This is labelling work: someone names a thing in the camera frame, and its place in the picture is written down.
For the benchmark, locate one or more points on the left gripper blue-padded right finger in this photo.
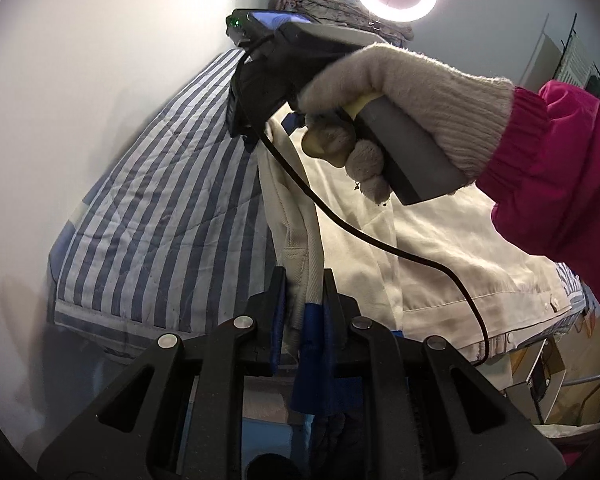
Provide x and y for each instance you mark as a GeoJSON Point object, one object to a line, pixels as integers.
{"type": "Point", "coordinates": [396, 408]}

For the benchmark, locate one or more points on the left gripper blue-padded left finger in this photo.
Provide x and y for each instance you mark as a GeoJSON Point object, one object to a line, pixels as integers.
{"type": "Point", "coordinates": [176, 411]}

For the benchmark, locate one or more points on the beige and blue work jacket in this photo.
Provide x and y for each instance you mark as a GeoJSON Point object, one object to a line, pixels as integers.
{"type": "Point", "coordinates": [437, 268]}

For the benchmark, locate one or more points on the right forearm magenta sleeve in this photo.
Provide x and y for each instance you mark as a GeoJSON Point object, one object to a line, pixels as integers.
{"type": "Point", "coordinates": [544, 178]}

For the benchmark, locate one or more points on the black clothes rack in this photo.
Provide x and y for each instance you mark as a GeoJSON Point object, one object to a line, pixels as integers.
{"type": "Point", "coordinates": [593, 84]}

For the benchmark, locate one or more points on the right hand beige knit glove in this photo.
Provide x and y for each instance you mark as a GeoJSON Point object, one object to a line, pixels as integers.
{"type": "Point", "coordinates": [466, 115]}

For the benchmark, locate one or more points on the folded floral quilt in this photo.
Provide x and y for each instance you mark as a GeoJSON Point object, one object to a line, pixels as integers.
{"type": "Point", "coordinates": [348, 13]}

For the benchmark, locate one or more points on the blue white striped quilt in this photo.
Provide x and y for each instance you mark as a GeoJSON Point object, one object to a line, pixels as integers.
{"type": "Point", "coordinates": [172, 238]}

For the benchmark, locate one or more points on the white striped hanging towel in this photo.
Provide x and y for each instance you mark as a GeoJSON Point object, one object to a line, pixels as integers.
{"type": "Point", "coordinates": [578, 65]}

